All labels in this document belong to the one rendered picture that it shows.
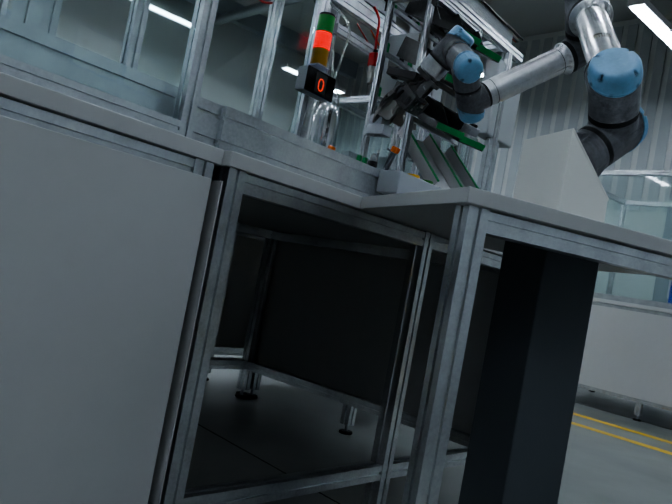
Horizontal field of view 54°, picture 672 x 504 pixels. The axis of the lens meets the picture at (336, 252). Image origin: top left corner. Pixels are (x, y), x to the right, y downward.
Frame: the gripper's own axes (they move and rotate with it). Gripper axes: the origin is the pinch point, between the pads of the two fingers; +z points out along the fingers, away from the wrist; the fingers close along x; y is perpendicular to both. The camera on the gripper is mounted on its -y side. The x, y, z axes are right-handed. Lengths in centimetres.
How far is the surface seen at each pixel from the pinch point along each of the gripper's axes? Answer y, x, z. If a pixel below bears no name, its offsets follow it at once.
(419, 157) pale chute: 5.6, 21.3, 3.0
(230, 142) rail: 31, -69, 8
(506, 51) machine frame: -98, 163, -33
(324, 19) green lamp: -23.2, -21.3, -11.0
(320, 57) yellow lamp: -15.3, -20.6, -3.1
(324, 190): 40, -47, 6
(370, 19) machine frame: -134, 104, 1
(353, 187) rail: 31.3, -28.2, 7.8
